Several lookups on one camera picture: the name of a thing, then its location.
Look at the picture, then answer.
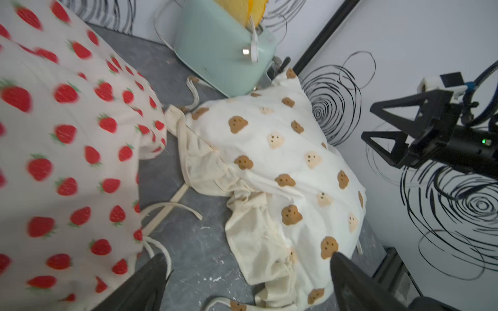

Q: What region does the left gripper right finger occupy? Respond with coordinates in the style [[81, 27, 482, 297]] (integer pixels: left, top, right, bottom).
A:
[[330, 252, 409, 310]]

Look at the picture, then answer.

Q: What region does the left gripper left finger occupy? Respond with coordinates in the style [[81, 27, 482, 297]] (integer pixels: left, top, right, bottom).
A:
[[93, 254, 167, 311]]

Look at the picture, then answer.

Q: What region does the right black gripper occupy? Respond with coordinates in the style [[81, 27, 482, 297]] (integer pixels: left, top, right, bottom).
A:
[[361, 90, 497, 180]]

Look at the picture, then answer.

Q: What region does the cream bear pillowcase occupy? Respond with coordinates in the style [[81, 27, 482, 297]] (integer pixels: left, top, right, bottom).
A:
[[165, 70, 366, 310]]

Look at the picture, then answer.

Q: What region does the strawberry print pillow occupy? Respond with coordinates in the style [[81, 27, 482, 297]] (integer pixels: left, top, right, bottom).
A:
[[1, 1, 167, 310]]

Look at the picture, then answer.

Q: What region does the front yellow toast slice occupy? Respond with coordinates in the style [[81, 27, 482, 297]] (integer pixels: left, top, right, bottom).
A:
[[215, 0, 268, 27]]

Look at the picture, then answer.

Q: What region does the mint green toaster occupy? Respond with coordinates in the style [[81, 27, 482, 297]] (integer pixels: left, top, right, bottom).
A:
[[174, 1, 277, 97]]

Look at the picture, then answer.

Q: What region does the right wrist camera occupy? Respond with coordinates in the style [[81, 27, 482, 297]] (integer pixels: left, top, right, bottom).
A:
[[417, 72, 468, 98]]

